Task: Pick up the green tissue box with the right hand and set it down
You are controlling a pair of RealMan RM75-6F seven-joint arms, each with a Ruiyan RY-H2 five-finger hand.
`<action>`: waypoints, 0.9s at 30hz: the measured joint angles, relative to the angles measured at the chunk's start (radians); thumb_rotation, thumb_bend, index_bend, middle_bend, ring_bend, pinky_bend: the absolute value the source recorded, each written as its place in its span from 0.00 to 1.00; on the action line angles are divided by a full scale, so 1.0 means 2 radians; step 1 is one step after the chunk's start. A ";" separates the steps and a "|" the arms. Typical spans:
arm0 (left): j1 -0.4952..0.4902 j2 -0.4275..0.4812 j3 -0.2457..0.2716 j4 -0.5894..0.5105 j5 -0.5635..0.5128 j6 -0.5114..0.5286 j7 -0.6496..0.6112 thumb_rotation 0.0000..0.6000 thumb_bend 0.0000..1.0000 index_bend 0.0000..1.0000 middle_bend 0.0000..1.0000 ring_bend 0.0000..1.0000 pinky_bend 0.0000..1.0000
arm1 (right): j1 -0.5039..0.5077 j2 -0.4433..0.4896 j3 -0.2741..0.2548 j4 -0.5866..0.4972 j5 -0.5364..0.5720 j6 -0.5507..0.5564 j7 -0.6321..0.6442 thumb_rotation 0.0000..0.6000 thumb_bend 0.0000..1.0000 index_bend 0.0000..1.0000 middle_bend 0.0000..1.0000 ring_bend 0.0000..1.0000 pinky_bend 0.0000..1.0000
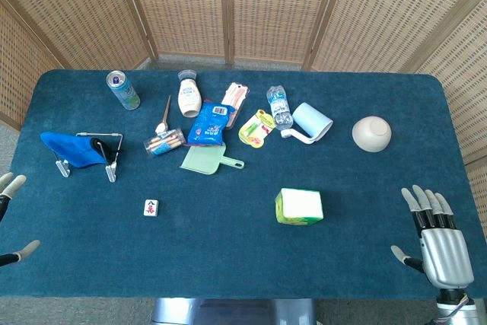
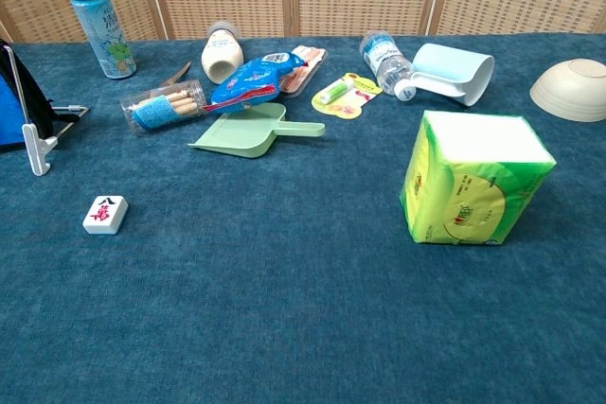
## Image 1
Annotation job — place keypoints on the blue snack bag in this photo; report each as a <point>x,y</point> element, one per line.
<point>209,125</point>

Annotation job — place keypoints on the clear water bottle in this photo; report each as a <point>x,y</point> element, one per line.
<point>279,108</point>

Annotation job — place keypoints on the pink sausage package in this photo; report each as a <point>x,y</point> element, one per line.
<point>237,93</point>

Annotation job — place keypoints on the blue cloth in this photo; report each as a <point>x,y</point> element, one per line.
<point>72,150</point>

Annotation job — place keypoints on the blue felt table cover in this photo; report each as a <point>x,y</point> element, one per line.
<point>228,237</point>

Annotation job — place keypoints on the lip balm blister pack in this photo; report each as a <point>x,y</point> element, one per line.
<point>256,129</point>

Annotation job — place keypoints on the green plastic dustpan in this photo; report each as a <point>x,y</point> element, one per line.
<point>201,161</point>

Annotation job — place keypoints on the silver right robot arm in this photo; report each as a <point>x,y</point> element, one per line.
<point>454,308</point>

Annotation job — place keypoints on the clear tube of biscuit sticks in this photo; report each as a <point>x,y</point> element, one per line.
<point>163,144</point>

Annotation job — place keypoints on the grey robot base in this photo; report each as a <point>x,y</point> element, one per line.
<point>232,311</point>

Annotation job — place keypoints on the beige bowl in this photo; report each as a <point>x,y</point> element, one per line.
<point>371,134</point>

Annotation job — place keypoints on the white metal rack stand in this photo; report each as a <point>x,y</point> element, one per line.
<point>112,171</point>

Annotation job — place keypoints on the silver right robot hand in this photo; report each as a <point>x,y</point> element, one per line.
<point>447,256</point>

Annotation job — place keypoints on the cream squeeze bottle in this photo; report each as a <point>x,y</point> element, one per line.
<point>189,98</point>

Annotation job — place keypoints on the green yellow tissue pack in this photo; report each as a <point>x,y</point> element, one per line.
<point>300,205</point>

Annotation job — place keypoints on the black cloth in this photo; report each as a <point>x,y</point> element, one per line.
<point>108,153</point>

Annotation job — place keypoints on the light blue drink can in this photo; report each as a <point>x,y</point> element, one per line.
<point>123,93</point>

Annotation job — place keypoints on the white lint roller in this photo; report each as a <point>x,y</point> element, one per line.
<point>312,121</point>

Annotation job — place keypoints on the white mahjong tile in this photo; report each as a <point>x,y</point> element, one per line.
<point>151,208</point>

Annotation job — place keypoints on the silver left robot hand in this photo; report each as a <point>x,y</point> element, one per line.
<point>13,182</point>

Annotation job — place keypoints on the metal spoon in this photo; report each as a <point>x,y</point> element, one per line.
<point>166,112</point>

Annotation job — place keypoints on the woven bamboo folding screen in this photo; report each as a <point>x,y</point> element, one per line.
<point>274,9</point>

